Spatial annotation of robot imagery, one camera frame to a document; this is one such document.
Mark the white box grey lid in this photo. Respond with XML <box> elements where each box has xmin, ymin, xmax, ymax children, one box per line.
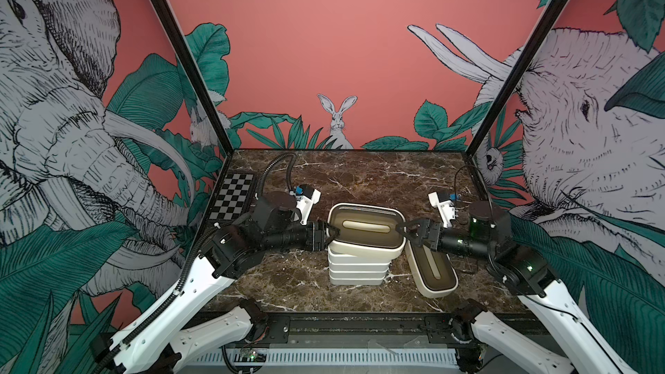
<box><xmin>329</xmin><ymin>262</ymin><xmax>390</xmax><ymax>274</ymax></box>
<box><xmin>328</xmin><ymin>249</ymin><xmax>393</xmax><ymax>267</ymax></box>

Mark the cream box dark lid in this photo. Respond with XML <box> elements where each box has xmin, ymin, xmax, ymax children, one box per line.
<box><xmin>405</xmin><ymin>242</ymin><xmax>459</xmax><ymax>299</ymax></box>
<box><xmin>328</xmin><ymin>203</ymin><xmax>406</xmax><ymax>262</ymax></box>

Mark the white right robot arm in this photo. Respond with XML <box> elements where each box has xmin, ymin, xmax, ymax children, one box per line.
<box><xmin>396</xmin><ymin>202</ymin><xmax>633</xmax><ymax>373</ymax></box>

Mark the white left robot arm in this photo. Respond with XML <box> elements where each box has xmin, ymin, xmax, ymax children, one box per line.
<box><xmin>91</xmin><ymin>185</ymin><xmax>339</xmax><ymax>373</ymax></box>

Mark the black white checkerboard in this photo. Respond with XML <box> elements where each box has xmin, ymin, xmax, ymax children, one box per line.
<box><xmin>207</xmin><ymin>171</ymin><xmax>258</xmax><ymax>223</ymax></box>

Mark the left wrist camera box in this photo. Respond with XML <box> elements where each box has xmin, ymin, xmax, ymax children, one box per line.
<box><xmin>294</xmin><ymin>185</ymin><xmax>321</xmax><ymax>225</ymax></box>

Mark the black left camera cable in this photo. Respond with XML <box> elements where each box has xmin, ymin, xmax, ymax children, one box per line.
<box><xmin>256</xmin><ymin>152</ymin><xmax>298</xmax><ymax>198</ymax></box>

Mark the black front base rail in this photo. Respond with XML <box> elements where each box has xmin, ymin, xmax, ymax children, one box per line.
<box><xmin>142</xmin><ymin>311</ymin><xmax>547</xmax><ymax>359</ymax></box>

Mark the black left corner post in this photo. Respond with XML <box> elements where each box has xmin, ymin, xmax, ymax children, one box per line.
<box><xmin>150</xmin><ymin>0</ymin><xmax>235</xmax><ymax>158</ymax></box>

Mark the black corner post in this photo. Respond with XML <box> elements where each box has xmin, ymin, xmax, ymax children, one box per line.
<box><xmin>150</xmin><ymin>0</ymin><xmax>235</xmax><ymax>158</ymax></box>
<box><xmin>465</xmin><ymin>0</ymin><xmax>569</xmax><ymax>158</ymax></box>

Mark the white perforated cable duct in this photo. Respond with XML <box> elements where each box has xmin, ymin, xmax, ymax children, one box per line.
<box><xmin>193</xmin><ymin>348</ymin><xmax>458</xmax><ymax>369</ymax></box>

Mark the black right corner post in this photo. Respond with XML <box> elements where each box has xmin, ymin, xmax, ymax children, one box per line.
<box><xmin>465</xmin><ymin>0</ymin><xmax>569</xmax><ymax>158</ymax></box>

